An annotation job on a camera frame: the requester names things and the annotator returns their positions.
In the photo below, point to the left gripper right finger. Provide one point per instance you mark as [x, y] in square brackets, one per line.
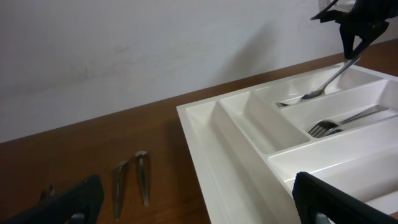
[319, 202]

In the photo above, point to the steel tablespoon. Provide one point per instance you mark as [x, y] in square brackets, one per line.
[281, 104]
[321, 90]

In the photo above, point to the steel fork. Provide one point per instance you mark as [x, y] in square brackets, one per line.
[333, 132]
[326, 126]

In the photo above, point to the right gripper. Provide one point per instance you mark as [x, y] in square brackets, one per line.
[358, 11]

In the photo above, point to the small steel spoon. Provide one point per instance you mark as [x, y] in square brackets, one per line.
[143, 177]
[118, 189]

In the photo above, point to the white plastic cutlery tray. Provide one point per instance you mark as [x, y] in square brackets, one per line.
[247, 151]

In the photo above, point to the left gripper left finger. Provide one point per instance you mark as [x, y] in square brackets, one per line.
[80, 203]

